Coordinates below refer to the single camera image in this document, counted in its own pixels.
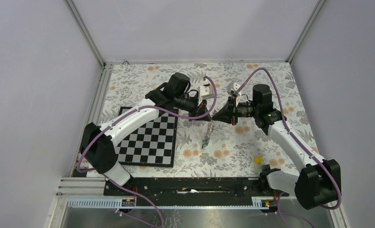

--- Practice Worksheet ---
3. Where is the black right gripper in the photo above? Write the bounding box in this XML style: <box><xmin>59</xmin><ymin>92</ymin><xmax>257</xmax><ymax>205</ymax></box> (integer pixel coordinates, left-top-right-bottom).
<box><xmin>212</xmin><ymin>95</ymin><xmax>260</xmax><ymax>126</ymax></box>

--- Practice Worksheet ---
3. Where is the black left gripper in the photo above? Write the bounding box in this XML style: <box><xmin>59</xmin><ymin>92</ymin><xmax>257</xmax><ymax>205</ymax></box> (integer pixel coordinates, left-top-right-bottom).
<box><xmin>174</xmin><ymin>94</ymin><xmax>211</xmax><ymax>122</ymax></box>

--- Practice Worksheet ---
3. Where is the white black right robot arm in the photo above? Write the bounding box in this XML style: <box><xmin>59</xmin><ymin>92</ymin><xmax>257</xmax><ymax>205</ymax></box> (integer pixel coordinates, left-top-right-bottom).
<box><xmin>212</xmin><ymin>83</ymin><xmax>341</xmax><ymax>209</ymax></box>

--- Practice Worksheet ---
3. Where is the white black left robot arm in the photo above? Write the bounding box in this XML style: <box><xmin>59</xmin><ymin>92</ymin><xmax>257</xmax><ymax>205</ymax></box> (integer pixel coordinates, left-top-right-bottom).
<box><xmin>76</xmin><ymin>72</ymin><xmax>217</xmax><ymax>195</ymax></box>

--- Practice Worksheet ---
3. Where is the floral patterned table mat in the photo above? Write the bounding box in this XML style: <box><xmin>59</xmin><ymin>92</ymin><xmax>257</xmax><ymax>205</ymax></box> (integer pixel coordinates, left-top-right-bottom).
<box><xmin>99</xmin><ymin>63</ymin><xmax>318</xmax><ymax>177</ymax></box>

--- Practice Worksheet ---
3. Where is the yellow cube block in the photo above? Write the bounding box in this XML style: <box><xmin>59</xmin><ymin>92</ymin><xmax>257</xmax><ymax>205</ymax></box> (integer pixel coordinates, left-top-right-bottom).
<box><xmin>254</xmin><ymin>156</ymin><xmax>263</xmax><ymax>164</ymax></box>

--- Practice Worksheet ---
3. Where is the black white chessboard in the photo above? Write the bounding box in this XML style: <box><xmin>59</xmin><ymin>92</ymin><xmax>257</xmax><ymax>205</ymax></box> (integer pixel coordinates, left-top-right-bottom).
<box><xmin>115</xmin><ymin>113</ymin><xmax>178</xmax><ymax>168</ymax></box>

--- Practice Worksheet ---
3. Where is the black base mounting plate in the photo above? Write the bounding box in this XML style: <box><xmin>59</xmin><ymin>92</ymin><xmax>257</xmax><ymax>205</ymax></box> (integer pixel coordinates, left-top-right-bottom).
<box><xmin>103</xmin><ymin>177</ymin><xmax>280</xmax><ymax>207</ymax></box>

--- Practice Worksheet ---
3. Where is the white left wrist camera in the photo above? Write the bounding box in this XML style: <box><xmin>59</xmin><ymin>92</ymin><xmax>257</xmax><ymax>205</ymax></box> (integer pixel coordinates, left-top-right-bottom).
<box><xmin>198</xmin><ymin>79</ymin><xmax>214</xmax><ymax>101</ymax></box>

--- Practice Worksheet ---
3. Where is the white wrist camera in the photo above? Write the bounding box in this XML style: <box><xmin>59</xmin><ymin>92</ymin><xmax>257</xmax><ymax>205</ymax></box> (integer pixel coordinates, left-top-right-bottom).
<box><xmin>198</xmin><ymin>79</ymin><xmax>214</xmax><ymax>101</ymax></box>
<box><xmin>227</xmin><ymin>82</ymin><xmax>241</xmax><ymax>97</ymax></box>

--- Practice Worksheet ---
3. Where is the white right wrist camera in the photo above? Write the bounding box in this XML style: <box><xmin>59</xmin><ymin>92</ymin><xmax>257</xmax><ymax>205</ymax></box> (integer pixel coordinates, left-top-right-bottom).
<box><xmin>227</xmin><ymin>82</ymin><xmax>241</xmax><ymax>97</ymax></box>

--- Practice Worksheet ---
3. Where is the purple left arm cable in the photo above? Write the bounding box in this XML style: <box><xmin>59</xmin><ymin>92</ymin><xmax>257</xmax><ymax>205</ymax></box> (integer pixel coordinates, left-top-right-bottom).
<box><xmin>76</xmin><ymin>75</ymin><xmax>218</xmax><ymax>228</ymax></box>

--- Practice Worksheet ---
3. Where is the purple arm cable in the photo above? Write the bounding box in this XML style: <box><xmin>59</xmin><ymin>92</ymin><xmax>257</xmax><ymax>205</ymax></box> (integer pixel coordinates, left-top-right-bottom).
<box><xmin>76</xmin><ymin>75</ymin><xmax>218</xmax><ymax>228</ymax></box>
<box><xmin>233</xmin><ymin>67</ymin><xmax>342</xmax><ymax>228</ymax></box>

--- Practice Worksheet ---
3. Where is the grey slotted cable duct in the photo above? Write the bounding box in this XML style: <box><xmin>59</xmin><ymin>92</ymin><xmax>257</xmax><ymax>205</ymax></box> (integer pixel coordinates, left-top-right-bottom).
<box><xmin>68</xmin><ymin>197</ymin><xmax>274</xmax><ymax>209</ymax></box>

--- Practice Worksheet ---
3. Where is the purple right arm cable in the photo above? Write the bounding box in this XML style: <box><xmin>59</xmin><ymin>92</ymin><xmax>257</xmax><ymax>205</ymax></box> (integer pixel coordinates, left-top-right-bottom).
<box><xmin>233</xmin><ymin>67</ymin><xmax>342</xmax><ymax>228</ymax></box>

